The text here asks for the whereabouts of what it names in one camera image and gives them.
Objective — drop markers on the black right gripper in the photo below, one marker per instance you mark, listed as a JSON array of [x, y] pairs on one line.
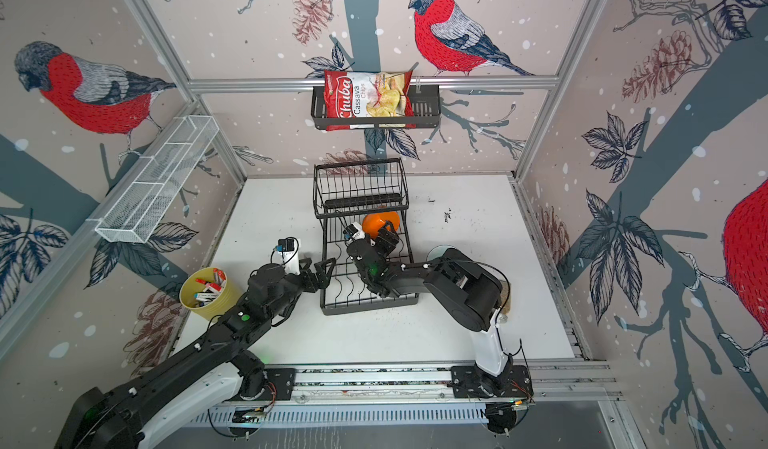
[[391, 239]]

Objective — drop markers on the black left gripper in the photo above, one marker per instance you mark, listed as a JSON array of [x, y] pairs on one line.
[[312, 285]]

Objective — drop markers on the orange plastic bowl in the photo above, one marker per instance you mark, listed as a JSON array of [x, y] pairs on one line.
[[373, 223]]

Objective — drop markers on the light green ceramic bowl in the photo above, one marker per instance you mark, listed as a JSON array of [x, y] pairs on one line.
[[438, 251]]

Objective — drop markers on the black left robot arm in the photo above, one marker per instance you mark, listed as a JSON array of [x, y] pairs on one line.
[[213, 368]]

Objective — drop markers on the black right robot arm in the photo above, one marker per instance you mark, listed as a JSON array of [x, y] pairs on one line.
[[468, 292]]

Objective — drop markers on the yellow cup with markers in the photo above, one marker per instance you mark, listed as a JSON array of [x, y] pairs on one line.
[[209, 292]]

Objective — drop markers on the red cassava chips bag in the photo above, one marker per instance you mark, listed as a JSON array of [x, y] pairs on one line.
[[355, 95]]

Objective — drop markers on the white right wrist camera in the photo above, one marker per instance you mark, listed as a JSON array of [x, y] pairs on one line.
[[352, 232]]

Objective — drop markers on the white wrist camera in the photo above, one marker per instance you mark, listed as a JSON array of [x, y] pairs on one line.
[[352, 232], [287, 248]]

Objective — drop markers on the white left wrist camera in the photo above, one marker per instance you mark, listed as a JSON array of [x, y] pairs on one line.
[[287, 248]]

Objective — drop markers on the black wire dish rack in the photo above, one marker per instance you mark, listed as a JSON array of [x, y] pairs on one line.
[[362, 209]]

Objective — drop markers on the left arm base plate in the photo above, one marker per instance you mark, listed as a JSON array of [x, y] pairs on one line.
[[268, 385]]

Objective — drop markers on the black wall basket shelf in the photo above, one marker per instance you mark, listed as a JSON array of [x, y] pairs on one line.
[[419, 108]]

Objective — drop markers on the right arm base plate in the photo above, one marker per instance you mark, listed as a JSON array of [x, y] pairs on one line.
[[470, 382]]

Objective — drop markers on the white wire mesh shelf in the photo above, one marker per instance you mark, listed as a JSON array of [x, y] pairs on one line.
[[141, 206]]

